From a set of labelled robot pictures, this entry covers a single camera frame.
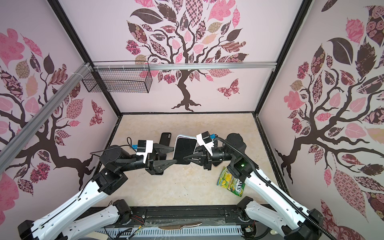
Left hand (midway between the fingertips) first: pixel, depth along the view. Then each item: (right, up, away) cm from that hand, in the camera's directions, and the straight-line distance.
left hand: (176, 157), depth 53 cm
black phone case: (-15, +2, +52) cm, 55 cm away
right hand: (+4, 0, +2) cm, 4 cm away
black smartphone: (-14, -17, +35) cm, 41 cm away
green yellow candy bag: (+26, -20, +29) cm, 44 cm away
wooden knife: (-1, -38, +17) cm, 41 cm away
